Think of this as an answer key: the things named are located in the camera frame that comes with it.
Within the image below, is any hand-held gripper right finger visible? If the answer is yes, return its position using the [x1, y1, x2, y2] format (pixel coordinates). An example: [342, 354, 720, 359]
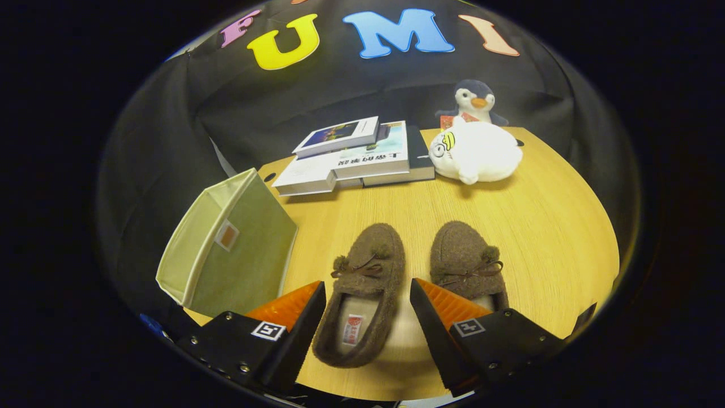
[409, 278, 568, 398]

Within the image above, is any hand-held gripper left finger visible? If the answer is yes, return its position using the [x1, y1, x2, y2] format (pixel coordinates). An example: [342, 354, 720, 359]
[174, 280, 327, 396]

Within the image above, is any brown fuzzy shoe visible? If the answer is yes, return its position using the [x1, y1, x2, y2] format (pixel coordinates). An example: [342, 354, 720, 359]
[312, 223, 407, 369]
[429, 220, 510, 313]

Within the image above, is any pale green fabric storage box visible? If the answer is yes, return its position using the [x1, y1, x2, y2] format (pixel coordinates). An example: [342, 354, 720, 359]
[156, 168, 299, 318]

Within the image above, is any plain white book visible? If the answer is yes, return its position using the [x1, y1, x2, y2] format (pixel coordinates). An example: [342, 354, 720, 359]
[272, 154, 339, 197]

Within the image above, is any black book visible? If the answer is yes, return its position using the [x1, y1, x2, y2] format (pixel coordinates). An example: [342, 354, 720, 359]
[362, 125, 436, 188]

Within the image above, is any book with landscape cover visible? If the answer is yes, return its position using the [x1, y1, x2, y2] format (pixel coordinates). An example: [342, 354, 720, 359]
[333, 120, 410, 181]

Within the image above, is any white seal plush toy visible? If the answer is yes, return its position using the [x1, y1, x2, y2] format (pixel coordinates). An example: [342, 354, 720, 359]
[429, 116, 523, 185]

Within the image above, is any small book dark photo cover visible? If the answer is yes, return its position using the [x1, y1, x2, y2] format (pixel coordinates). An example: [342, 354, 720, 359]
[292, 116, 381, 160]

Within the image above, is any grey penguin plush toy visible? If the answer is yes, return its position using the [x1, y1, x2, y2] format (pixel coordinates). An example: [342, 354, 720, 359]
[435, 79, 509, 129]

